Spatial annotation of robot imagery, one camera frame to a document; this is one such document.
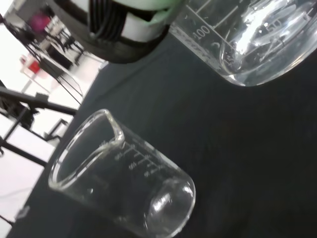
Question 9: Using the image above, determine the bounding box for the black frame table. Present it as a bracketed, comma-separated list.
[0, 116, 69, 168]

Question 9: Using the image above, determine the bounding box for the red box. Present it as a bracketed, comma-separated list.
[26, 60, 42, 74]

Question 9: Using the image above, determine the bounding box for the black tripod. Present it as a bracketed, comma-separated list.
[0, 85, 78, 141]

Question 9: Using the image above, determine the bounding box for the black bench cloth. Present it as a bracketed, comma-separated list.
[4, 24, 317, 238]

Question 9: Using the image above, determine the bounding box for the clear tape piece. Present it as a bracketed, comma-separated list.
[15, 205, 31, 220]

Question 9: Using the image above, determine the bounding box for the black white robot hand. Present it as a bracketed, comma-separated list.
[51, 0, 186, 64]

